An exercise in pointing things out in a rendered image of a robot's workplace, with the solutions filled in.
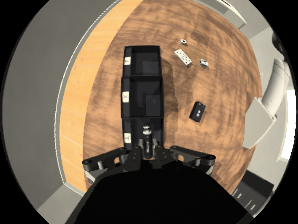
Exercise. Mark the white domino tile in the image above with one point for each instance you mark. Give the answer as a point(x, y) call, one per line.
point(183, 57)

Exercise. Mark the black rack of three bins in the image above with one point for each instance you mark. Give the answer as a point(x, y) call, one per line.
point(142, 97)

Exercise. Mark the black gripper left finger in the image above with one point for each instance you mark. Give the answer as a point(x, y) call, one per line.
point(99, 164)

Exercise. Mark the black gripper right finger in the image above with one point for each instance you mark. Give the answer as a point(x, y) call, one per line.
point(195, 159)

